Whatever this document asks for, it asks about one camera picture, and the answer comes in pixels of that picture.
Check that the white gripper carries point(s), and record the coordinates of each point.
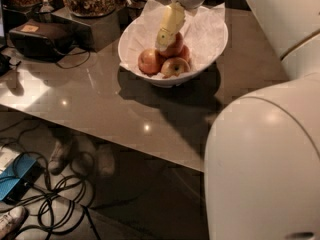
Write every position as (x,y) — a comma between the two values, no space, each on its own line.
(173,20)

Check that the red-yellow apple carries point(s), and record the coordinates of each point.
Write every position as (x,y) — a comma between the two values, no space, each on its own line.
(175,48)

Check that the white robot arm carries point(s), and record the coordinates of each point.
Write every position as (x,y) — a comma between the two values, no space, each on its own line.
(262,157)

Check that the white bowl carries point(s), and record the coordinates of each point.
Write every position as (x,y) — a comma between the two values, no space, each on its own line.
(173,80)

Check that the back right red apple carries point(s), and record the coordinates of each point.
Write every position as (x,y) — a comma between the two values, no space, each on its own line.
(185,53)

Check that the red apple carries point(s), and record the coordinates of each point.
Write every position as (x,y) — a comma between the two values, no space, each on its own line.
(150,61)
(185,53)

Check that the front yellow-red apple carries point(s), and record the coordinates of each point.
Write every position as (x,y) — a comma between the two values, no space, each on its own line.
(174,67)

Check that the left red apple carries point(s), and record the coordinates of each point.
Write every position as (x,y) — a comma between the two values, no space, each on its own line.
(150,61)

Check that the white paper liner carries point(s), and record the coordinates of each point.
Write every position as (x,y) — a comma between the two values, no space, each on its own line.
(206,34)

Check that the dark metal stand box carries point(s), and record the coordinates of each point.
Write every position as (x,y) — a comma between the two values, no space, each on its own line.
(91,33)

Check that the metal scoop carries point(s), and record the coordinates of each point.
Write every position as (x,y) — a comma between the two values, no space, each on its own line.
(46,7)

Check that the black device with label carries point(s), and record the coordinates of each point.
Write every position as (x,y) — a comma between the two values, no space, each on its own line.
(42,41)

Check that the white shoe under table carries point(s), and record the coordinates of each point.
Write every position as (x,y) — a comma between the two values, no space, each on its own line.
(60,156)

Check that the blue box on floor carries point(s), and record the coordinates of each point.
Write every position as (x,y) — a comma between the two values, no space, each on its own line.
(18,177)

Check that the white shoe bottom left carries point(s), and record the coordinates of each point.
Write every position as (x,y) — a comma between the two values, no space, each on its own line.
(11,220)

